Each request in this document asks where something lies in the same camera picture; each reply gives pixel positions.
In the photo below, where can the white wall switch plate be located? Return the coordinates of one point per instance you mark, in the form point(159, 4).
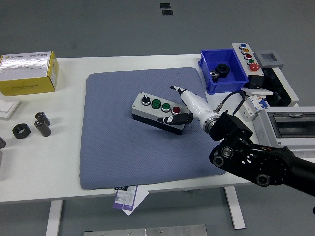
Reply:
point(258, 91)

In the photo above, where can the metal spur gear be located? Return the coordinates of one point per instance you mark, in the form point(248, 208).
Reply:
point(214, 75)

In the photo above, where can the black floor plate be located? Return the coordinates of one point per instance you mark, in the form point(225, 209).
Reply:
point(165, 5)
point(167, 12)

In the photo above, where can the black cylindrical capacitor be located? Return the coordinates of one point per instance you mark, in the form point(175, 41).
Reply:
point(44, 116)
point(43, 129)

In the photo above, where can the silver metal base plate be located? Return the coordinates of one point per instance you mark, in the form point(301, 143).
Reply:
point(147, 231)

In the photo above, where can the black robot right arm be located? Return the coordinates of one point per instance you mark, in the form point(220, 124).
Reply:
point(265, 162)

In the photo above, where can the white five-button control box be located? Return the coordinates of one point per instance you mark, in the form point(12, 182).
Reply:
point(247, 56)

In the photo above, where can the grey square frame box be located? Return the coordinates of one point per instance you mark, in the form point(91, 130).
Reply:
point(276, 61)

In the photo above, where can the white paper card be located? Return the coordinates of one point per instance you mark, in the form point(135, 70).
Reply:
point(140, 200)

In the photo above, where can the white table leg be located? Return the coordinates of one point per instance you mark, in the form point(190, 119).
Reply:
point(53, 218)
point(235, 209)

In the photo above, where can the white distribution box clear window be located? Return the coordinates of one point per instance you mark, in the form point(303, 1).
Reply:
point(290, 123)

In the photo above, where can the white black machine housing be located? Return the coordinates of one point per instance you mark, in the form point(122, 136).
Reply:
point(285, 86)

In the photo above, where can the dark cylinder part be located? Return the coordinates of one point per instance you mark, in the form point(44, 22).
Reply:
point(2, 143)

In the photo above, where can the black hex nut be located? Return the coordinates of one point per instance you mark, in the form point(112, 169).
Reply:
point(17, 134)
point(222, 70)

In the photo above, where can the yellow silver cardboard box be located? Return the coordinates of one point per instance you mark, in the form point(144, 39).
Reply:
point(27, 78)

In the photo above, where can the purple white mat label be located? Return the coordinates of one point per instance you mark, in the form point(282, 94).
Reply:
point(124, 197)

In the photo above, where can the grey-blue padded mat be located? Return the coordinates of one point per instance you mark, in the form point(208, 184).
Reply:
point(123, 152)

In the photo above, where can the blue plastic bin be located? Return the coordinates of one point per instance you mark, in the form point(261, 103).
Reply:
point(236, 73)

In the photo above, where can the white blue circuit breaker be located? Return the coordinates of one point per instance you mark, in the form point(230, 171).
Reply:
point(254, 103)

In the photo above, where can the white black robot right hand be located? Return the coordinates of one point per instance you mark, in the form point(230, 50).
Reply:
point(195, 104)

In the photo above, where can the grey four-button control box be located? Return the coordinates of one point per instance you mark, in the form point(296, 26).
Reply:
point(139, 108)

